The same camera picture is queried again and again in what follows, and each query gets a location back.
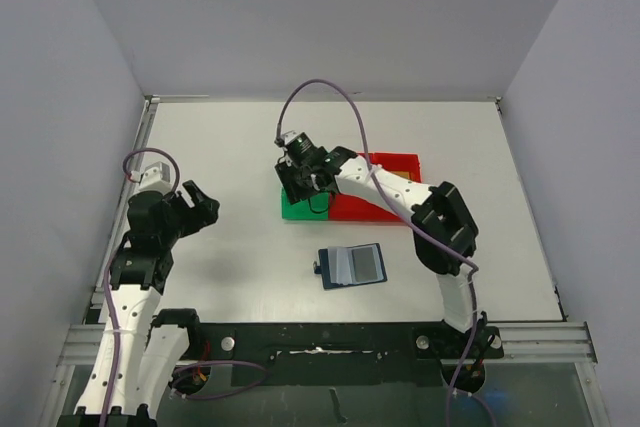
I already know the blue leather card holder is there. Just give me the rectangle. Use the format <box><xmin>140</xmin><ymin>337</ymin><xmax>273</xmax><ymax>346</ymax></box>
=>
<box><xmin>313</xmin><ymin>243</ymin><xmax>388</xmax><ymax>290</ymax></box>

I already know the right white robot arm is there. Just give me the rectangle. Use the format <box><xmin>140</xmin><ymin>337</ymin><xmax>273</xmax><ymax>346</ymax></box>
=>
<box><xmin>275</xmin><ymin>131</ymin><xmax>486</xmax><ymax>360</ymax></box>

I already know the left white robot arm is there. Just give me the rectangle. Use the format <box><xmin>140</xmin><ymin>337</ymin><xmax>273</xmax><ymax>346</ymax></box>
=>
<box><xmin>57</xmin><ymin>180</ymin><xmax>220</xmax><ymax>426</ymax></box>

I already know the gold card in bin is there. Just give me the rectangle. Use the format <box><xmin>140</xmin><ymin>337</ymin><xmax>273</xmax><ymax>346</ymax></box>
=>
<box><xmin>391</xmin><ymin>171</ymin><xmax>412</xmax><ymax>180</ymax></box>

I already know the green plastic bin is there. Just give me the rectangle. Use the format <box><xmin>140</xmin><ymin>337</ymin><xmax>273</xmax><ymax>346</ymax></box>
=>
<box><xmin>281</xmin><ymin>190</ymin><xmax>331</xmax><ymax>221</ymax></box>

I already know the middle red plastic bin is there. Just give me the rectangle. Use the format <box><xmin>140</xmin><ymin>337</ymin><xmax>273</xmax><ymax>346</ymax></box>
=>
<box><xmin>328</xmin><ymin>194</ymin><xmax>401</xmax><ymax>223</ymax></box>

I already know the red plastic bin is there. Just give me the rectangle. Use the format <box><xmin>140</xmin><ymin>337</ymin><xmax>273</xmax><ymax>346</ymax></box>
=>
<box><xmin>370</xmin><ymin>152</ymin><xmax>422</xmax><ymax>183</ymax></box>
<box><xmin>328</xmin><ymin>194</ymin><xmax>401</xmax><ymax>223</ymax></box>

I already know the right red plastic bin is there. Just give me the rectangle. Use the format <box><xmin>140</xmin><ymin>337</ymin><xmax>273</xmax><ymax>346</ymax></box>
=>
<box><xmin>370</xmin><ymin>152</ymin><xmax>422</xmax><ymax>183</ymax></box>

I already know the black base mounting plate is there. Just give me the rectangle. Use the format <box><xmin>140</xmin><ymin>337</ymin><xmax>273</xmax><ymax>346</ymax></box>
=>
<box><xmin>169</xmin><ymin>322</ymin><xmax>504</xmax><ymax>395</ymax></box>

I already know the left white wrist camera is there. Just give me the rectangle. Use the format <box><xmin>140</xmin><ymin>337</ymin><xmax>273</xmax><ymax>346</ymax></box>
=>
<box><xmin>129</xmin><ymin>161</ymin><xmax>172</xmax><ymax>195</ymax></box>

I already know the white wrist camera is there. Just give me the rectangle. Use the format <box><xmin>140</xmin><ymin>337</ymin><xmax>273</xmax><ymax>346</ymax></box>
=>
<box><xmin>129</xmin><ymin>161</ymin><xmax>172</xmax><ymax>195</ymax></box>
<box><xmin>274</xmin><ymin>130</ymin><xmax>300</xmax><ymax>148</ymax></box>

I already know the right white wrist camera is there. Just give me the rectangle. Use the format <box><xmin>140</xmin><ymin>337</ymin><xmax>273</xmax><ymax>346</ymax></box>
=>
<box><xmin>274</xmin><ymin>130</ymin><xmax>300</xmax><ymax>148</ymax></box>

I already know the aluminium front rail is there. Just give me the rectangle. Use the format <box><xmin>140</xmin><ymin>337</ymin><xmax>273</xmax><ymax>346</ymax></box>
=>
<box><xmin>495</xmin><ymin>322</ymin><xmax>598</xmax><ymax>364</ymax></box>

